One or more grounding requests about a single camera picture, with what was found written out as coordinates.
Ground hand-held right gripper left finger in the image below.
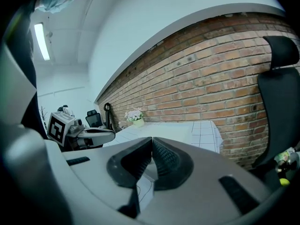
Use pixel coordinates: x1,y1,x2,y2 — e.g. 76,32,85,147
106,136,153,189

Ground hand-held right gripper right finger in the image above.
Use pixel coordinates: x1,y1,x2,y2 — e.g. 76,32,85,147
152,136,195,191

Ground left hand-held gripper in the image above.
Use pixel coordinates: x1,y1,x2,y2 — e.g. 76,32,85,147
46,111,117,149

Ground white box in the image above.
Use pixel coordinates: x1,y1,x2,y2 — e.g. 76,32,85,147
133,122,193,150

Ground black coat rack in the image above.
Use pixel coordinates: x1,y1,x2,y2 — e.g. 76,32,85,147
39,105,48,127

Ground person's black shirt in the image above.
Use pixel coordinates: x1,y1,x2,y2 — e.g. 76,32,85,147
20,8,49,141

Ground pink flowers in pale pot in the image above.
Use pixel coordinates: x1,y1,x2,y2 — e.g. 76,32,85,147
124,108,145,128

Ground ceiling tube light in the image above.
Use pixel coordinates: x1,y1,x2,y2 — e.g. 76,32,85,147
33,22,51,61

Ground green drink bottle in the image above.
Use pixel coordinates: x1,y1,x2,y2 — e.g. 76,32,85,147
274,147,295,173

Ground white cup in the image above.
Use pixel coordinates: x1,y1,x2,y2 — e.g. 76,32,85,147
290,150,300,171

